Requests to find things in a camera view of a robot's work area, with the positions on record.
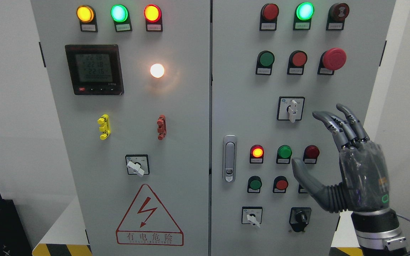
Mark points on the gray robotic hand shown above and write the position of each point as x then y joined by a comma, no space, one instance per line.
365,185

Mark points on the gray rotary switch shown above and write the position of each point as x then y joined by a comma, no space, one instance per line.
290,109
251,215

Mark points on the red push button lower row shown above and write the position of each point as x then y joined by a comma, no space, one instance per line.
280,184

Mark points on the red push button row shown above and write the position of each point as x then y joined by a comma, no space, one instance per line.
296,63
280,184

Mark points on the green indicator light middle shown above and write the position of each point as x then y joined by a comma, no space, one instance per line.
284,155

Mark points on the green indicator light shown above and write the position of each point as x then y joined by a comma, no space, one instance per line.
121,18
284,155
303,16

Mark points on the green push button lower row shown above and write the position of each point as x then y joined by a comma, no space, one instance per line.
254,184

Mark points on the green push button row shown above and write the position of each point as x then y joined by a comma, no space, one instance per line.
254,184
264,63

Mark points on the lit red indicator light middle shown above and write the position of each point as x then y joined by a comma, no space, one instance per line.
256,154

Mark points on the red emergency stop mushroom button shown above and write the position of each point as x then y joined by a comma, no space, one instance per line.
331,60

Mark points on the red push button upper row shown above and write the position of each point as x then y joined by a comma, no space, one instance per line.
296,63

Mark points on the green push button upper row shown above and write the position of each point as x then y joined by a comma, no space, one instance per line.
264,63

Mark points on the dark red buzzer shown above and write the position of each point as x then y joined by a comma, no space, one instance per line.
337,15

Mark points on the green indicator light top right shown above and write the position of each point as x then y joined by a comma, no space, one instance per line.
303,16

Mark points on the red indicator light top right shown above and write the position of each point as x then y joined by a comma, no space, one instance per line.
269,17

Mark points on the red toggle clamp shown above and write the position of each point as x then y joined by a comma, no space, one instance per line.
162,130

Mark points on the gray electrical cabinet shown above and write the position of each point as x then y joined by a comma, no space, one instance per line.
210,89

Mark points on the red electric hazard warning sticker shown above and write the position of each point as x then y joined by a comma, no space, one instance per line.
147,222

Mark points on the white glowing indicator light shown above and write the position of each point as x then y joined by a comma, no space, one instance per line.
157,70

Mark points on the yellow toggle clamp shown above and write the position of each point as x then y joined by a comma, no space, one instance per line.
104,128

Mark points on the red indicator light top left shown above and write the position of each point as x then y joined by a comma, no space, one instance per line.
153,18

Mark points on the black digital power meter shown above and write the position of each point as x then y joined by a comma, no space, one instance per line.
95,69

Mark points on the green indicator light top left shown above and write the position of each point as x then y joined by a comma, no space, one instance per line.
121,18

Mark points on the yellow indicator light top left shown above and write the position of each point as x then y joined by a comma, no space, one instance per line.
87,18

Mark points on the black box with antenna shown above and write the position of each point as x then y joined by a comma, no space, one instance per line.
13,240

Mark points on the black key selector switch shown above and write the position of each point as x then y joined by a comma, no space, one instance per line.
299,218

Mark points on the gray rotary switch bottom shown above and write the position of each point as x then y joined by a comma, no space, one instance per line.
251,215

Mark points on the silver door lock handle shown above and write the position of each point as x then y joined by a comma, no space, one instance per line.
229,158

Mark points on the gray rotary switch left door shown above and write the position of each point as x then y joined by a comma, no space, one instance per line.
137,164

